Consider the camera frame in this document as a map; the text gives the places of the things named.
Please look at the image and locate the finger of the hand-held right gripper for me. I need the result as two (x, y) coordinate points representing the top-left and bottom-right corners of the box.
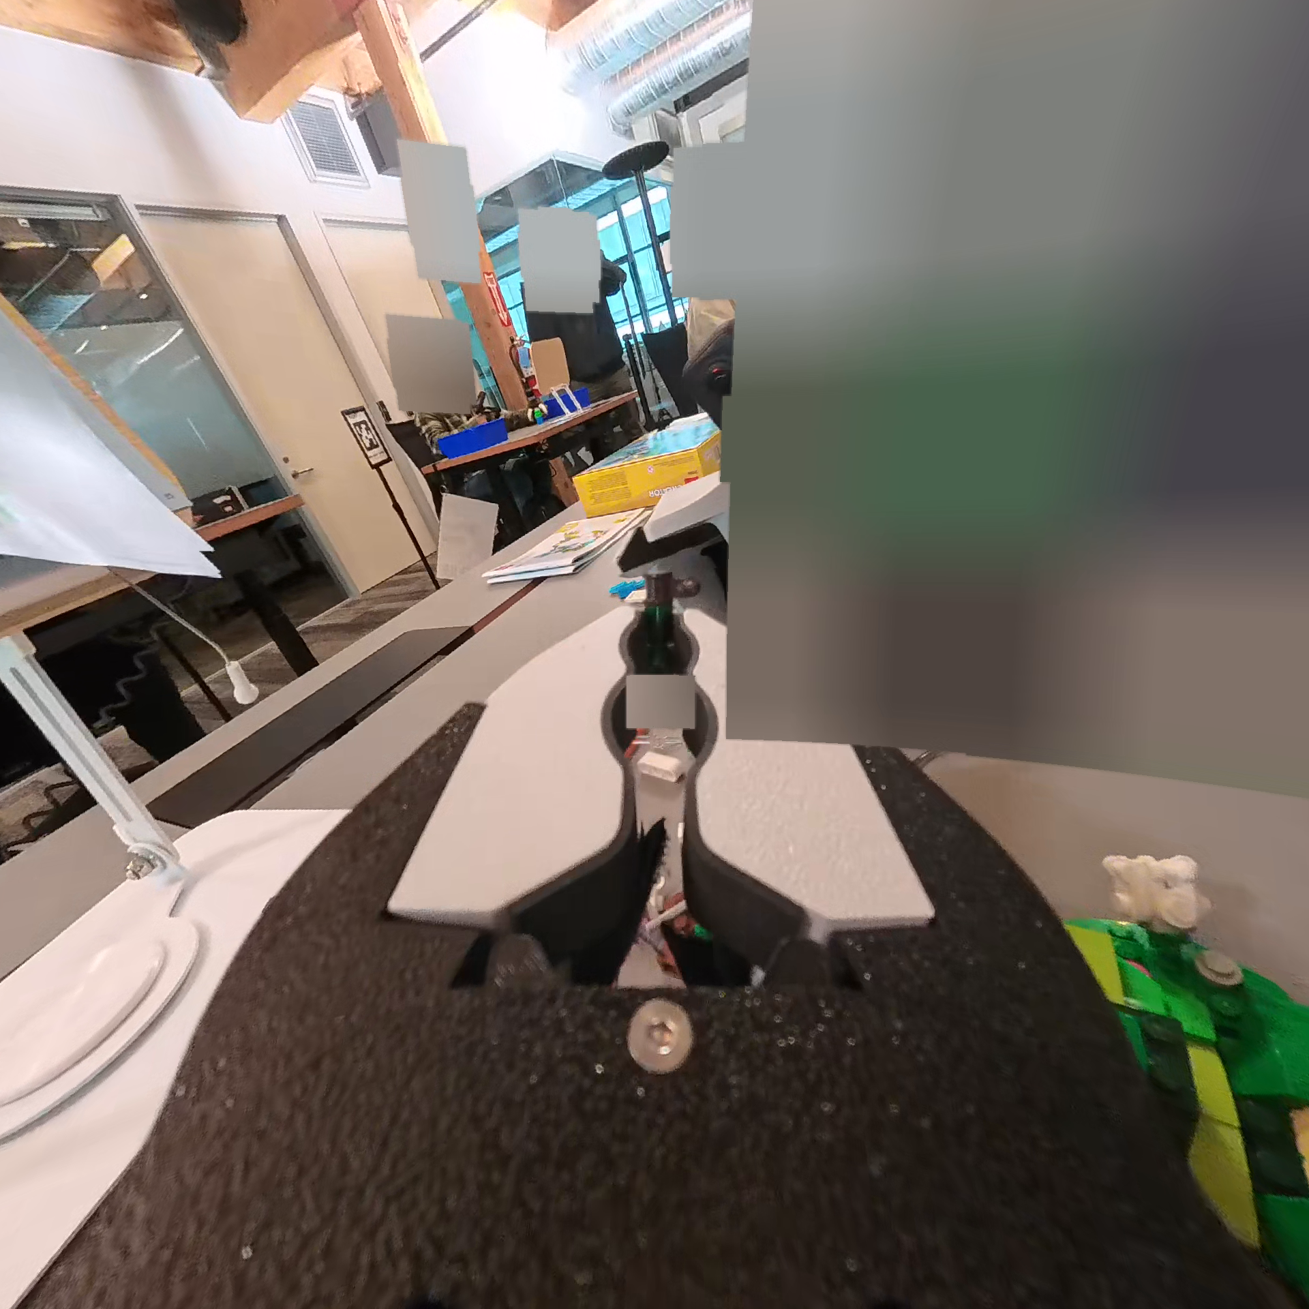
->
(616, 478), (731, 573)

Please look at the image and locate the lego instruction booklet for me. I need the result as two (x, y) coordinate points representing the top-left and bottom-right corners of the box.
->
(482, 507), (654, 585)

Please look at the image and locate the wooden desk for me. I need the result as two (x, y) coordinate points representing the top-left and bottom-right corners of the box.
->
(0, 492), (309, 637)

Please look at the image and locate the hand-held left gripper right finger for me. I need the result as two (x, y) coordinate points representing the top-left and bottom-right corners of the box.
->
(677, 604), (939, 972)

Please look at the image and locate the white paper sheet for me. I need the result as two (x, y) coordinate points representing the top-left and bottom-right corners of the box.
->
(0, 306), (223, 581)

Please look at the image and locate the printed tag sign on stand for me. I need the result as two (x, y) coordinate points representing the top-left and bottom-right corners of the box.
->
(340, 405), (443, 590)

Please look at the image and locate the green lego build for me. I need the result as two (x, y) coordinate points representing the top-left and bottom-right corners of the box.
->
(1063, 914), (1309, 1284)

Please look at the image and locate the white knobbly lego piece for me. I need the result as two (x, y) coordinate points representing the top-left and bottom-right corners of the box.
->
(1102, 853), (1213, 933)

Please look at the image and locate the silver ceiling duct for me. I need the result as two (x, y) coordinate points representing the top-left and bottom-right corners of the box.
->
(551, 0), (752, 137)

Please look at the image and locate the wall air vent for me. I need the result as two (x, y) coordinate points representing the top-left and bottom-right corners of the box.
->
(283, 91), (372, 186)

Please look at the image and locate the yellow lego box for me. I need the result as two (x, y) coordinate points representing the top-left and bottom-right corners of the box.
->
(573, 412), (724, 518)

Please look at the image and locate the white desk lamp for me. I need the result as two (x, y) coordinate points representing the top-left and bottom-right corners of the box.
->
(0, 632), (354, 1309)

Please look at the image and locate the beige door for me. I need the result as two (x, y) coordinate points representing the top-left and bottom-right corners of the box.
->
(136, 204), (362, 599)

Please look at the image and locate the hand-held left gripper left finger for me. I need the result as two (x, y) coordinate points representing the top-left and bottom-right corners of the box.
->
(387, 601), (669, 984)

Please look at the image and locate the wooden table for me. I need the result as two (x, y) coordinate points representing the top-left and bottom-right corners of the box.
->
(423, 391), (643, 507)

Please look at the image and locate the white cable with plug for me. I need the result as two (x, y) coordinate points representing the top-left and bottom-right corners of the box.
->
(111, 570), (262, 707)

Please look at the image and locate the white leaning paper card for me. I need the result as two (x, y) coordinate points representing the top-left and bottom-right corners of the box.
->
(437, 492), (501, 581)

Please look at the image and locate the black floor lamp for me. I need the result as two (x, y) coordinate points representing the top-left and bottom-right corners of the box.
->
(602, 143), (682, 338)

